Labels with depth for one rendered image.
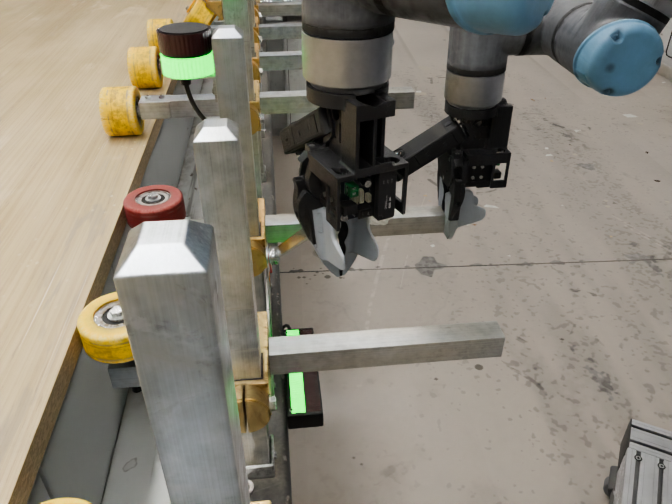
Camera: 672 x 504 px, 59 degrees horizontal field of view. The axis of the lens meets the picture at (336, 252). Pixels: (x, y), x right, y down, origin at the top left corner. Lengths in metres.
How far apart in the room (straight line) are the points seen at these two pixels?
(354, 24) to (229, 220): 0.18
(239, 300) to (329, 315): 1.48
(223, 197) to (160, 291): 0.27
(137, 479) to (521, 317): 1.52
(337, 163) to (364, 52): 0.10
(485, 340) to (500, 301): 1.47
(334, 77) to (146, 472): 0.59
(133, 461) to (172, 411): 0.61
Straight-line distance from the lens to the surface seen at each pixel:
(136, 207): 0.84
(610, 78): 0.68
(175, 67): 0.71
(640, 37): 0.68
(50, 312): 0.69
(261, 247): 0.80
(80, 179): 0.96
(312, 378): 0.83
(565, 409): 1.85
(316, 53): 0.49
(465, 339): 0.69
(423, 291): 2.15
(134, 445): 0.90
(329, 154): 0.54
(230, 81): 0.72
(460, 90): 0.79
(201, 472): 0.31
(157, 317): 0.24
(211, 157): 0.48
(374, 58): 0.49
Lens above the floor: 1.30
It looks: 34 degrees down
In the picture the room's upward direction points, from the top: straight up
